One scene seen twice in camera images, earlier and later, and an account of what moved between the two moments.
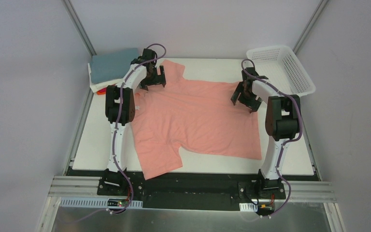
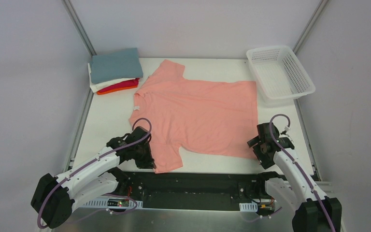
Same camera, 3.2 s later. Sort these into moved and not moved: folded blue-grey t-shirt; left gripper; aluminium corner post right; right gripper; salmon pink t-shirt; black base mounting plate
Moved: right gripper; left gripper
Not moved: black base mounting plate; folded blue-grey t-shirt; aluminium corner post right; salmon pink t-shirt
